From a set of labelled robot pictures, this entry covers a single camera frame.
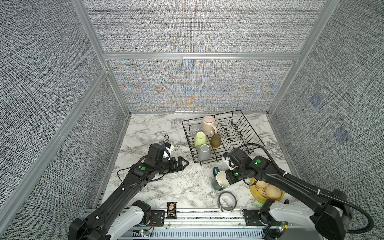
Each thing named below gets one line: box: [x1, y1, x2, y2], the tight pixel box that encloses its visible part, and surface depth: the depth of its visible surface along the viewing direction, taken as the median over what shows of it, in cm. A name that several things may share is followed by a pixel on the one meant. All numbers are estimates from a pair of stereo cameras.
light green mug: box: [194, 131, 207, 149], surface depth 92 cm
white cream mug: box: [198, 144, 211, 161], surface depth 87 cm
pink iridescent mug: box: [202, 115, 218, 136], surface depth 99 cm
